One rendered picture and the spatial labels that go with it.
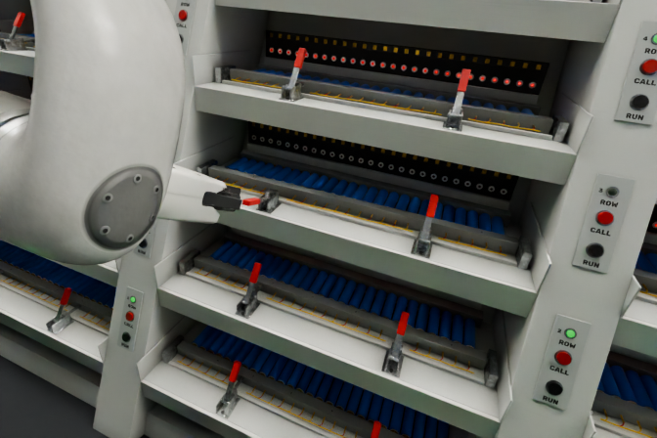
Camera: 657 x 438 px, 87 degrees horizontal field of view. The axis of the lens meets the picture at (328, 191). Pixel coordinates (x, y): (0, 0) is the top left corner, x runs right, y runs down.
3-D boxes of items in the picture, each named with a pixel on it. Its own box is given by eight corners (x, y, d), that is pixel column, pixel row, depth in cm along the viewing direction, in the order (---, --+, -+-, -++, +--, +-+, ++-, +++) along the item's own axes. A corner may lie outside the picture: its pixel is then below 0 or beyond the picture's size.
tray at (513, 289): (526, 318, 49) (551, 264, 45) (177, 210, 66) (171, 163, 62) (513, 243, 66) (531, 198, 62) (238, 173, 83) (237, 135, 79)
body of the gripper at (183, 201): (49, 204, 31) (147, 211, 41) (141, 237, 28) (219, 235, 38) (73, 122, 31) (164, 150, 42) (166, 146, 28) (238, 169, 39)
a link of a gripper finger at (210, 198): (160, 194, 33) (167, 191, 38) (241, 213, 36) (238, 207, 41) (164, 182, 33) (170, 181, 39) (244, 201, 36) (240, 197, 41)
